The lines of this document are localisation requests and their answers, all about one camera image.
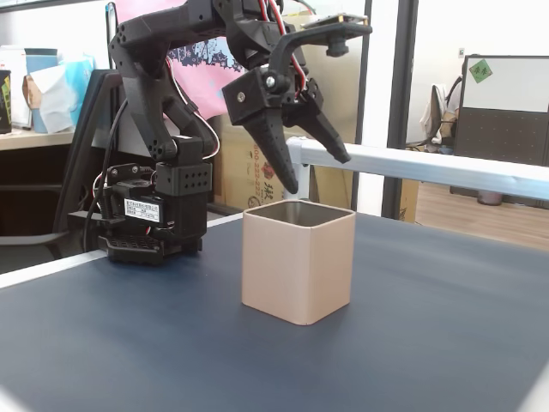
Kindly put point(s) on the beige square metal container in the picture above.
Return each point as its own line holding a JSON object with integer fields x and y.
{"x": 296, "y": 266}

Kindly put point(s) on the cardboard box with red print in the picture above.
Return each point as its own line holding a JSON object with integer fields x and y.
{"x": 240, "y": 171}

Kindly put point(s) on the pink skyline print bag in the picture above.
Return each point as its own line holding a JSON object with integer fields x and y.
{"x": 206, "y": 86}

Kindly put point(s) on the white hanging jacket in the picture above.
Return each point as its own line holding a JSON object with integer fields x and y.
{"x": 433, "y": 116}

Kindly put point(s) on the narrow cardboard box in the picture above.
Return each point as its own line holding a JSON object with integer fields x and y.
{"x": 409, "y": 201}

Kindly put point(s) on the person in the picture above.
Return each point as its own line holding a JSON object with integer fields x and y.
{"x": 454, "y": 96}

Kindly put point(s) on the green square sticker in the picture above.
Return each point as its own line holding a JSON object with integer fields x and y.
{"x": 480, "y": 70}

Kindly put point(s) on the light blue tissue pack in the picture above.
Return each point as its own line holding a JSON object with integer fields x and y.
{"x": 81, "y": 73}

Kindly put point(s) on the grey waste bin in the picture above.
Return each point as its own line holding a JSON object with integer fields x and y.
{"x": 490, "y": 197}

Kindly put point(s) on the grey partition with whiteboard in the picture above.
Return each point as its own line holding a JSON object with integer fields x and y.
{"x": 506, "y": 129}

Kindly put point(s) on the white paper bag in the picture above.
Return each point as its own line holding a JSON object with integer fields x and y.
{"x": 53, "y": 98}

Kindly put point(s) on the wooden desk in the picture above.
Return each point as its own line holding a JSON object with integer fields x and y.
{"x": 34, "y": 139}

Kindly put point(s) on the black yellow box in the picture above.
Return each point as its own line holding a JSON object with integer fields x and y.
{"x": 5, "y": 103}

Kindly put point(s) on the black door frame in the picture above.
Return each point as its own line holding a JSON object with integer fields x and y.
{"x": 401, "y": 86}

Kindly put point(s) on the gripper camera board with bracket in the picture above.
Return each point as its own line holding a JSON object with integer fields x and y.
{"x": 326, "y": 32}

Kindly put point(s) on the aluminium frame rail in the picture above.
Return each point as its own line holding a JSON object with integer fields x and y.
{"x": 407, "y": 165}

